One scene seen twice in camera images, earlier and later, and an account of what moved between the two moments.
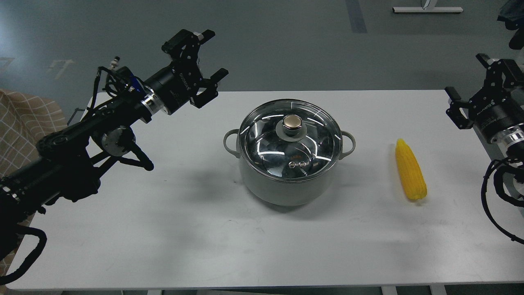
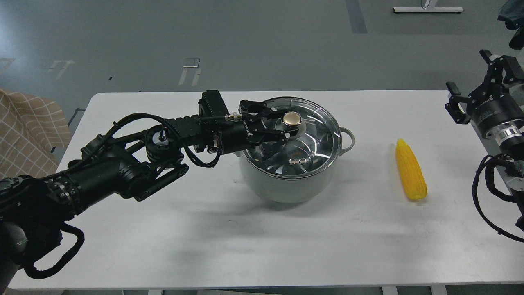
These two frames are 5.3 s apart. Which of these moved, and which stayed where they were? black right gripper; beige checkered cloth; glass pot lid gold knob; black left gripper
Moved: black left gripper
Stayed: glass pot lid gold knob; beige checkered cloth; black right gripper
